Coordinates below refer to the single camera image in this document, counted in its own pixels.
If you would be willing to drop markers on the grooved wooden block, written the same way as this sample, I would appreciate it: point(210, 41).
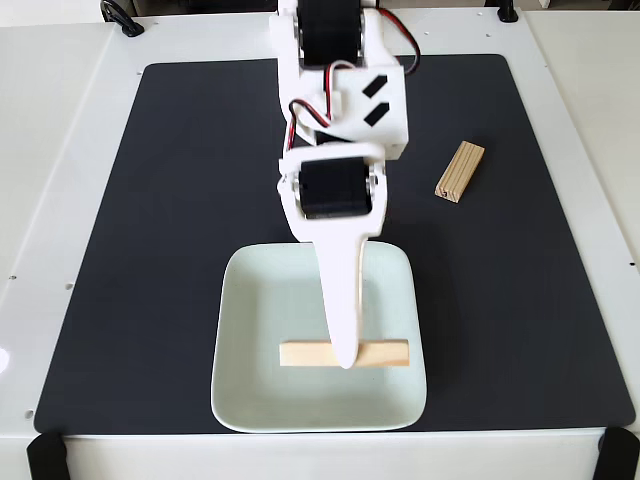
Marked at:
point(385, 354)
point(460, 172)

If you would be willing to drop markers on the pale green square plate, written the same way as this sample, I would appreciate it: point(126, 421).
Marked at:
point(270, 310)

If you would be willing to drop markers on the black table mat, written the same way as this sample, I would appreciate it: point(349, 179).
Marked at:
point(150, 275)

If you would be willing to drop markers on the black table clamp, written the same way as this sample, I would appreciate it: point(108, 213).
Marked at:
point(507, 11)
point(122, 20)

